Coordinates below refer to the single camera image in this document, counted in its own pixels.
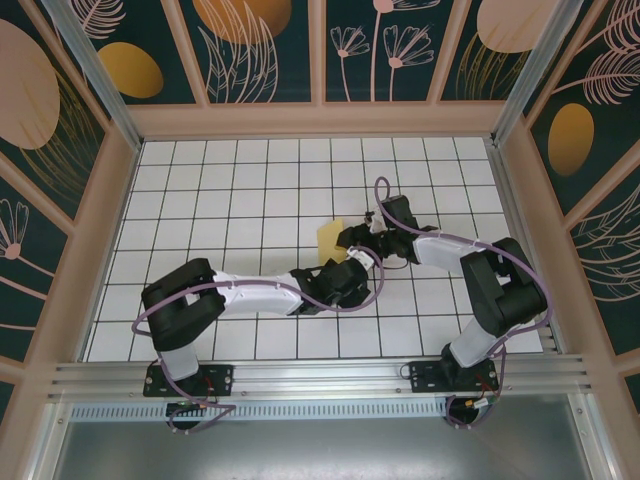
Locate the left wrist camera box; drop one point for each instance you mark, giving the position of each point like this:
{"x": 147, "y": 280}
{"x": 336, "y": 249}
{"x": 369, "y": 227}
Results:
{"x": 361, "y": 257}

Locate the long aluminium base rail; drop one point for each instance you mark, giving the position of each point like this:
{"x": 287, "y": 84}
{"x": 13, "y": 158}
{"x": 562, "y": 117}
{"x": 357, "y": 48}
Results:
{"x": 320, "y": 375}

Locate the aluminium corner post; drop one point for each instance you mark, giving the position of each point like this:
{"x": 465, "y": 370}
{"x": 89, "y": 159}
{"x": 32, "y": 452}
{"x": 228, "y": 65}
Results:
{"x": 97, "y": 82}
{"x": 532, "y": 70}

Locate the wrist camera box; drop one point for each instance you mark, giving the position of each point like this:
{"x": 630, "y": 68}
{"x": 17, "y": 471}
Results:
{"x": 361, "y": 257}
{"x": 374, "y": 222}

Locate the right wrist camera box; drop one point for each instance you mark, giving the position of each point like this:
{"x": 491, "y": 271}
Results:
{"x": 374, "y": 222}

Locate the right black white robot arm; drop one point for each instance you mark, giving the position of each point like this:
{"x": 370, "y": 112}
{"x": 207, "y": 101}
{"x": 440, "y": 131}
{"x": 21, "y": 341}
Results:
{"x": 505, "y": 295}

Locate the yellow paper sheet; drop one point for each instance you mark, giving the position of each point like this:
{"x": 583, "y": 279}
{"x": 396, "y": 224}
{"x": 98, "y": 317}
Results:
{"x": 330, "y": 240}

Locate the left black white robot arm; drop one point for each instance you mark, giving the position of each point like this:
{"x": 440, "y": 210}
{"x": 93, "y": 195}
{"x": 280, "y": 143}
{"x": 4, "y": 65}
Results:
{"x": 180, "y": 310}

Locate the aluminium side rail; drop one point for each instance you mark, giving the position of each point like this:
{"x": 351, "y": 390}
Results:
{"x": 509, "y": 200}

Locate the grey metal sheet panel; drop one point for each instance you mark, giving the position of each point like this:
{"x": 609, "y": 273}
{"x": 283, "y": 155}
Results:
{"x": 320, "y": 450}

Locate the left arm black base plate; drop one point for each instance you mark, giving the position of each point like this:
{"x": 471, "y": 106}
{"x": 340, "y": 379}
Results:
{"x": 220, "y": 377}

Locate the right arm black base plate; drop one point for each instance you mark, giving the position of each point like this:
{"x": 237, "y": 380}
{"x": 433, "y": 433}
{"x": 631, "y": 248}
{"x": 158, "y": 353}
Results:
{"x": 425, "y": 380}

